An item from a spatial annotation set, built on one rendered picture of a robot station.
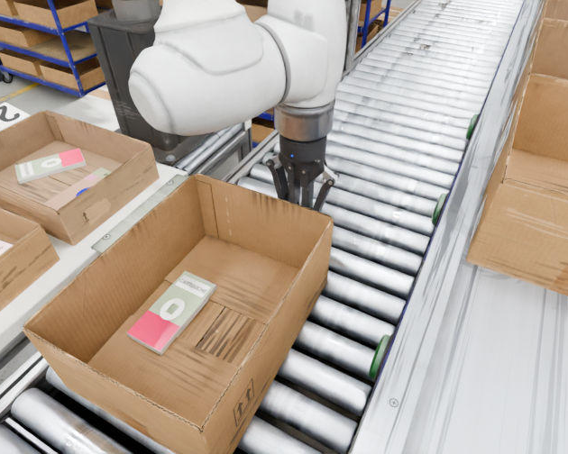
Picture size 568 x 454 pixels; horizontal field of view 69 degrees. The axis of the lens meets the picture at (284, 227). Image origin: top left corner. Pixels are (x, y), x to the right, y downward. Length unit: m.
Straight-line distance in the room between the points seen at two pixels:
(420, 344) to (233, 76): 0.42
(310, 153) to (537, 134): 0.56
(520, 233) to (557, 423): 0.25
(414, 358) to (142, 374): 0.42
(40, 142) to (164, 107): 0.91
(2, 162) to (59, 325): 0.69
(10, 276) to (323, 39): 0.69
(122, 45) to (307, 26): 0.66
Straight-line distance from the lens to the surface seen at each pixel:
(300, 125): 0.60
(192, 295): 0.79
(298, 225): 0.75
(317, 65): 0.55
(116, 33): 1.12
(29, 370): 0.85
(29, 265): 0.93
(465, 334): 0.65
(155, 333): 0.76
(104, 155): 1.24
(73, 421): 0.76
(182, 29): 0.47
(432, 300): 0.66
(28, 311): 0.91
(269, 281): 0.81
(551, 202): 0.66
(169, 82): 0.45
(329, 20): 0.55
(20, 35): 3.58
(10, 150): 1.31
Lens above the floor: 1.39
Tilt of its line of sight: 43 degrees down
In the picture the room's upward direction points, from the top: straight up
